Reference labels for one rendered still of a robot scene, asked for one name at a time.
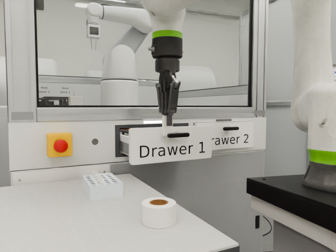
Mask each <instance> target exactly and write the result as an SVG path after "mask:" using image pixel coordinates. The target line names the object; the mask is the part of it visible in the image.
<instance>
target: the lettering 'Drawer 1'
mask: <svg viewBox="0 0 336 252"><path fill-rule="evenodd" d="M199 144H201V151H200V152H199V153H205V151H203V142H200V143H199ZM142 147H146V148H147V150H148V152H147V155H146V156H142ZM182 147H185V146H184V145H183V146H181V147H180V149H179V152H180V153H181V151H185V150H187V148H186V147H185V149H181V148H182ZM190 147H193V145H191V146H190V145H189V146H188V154H190ZM167 148H168V152H169V155H170V156H171V154H172V150H173V153H174V155H176V153H177V148H178V147H176V150H174V147H173V146H172V147H171V152H170V149H169V147H167ZM154 149H157V147H155V148H152V157H153V156H154ZM159 149H163V150H161V151H159V152H158V155H159V156H160V157H161V156H165V148H164V147H159ZM160 152H163V155H160ZM149 153H150V150H149V147H148V146H145V145H141V146H140V158H145V157H147V156H148V155H149ZM181 154H182V155H184V154H186V153H181Z"/></svg>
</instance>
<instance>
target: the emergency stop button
mask: <svg viewBox="0 0 336 252"><path fill-rule="evenodd" d="M53 147H54V149H55V151H56V152H58V153H63V152H65V151H66V150H67V149H68V143H67V142H66V141H65V140H63V139H59V140H57V141H56V142H55V143H54V145H53Z"/></svg>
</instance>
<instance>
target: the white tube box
mask: <svg viewBox="0 0 336 252"><path fill-rule="evenodd" d="M98 175H99V176H101V177H102V178H103V179H104V184H101V185H100V184H99V183H98V181H97V179H96V178H94V177H93V175H92V174H90V175H83V176H82V189H83V190H84V192H85V194H86V195H87V197H88V199H89V201H98V200H105V199H113V198H120V197H123V182H122V181H121V180H119V179H118V178H117V177H116V176H115V175H114V174H112V173H100V174H98Z"/></svg>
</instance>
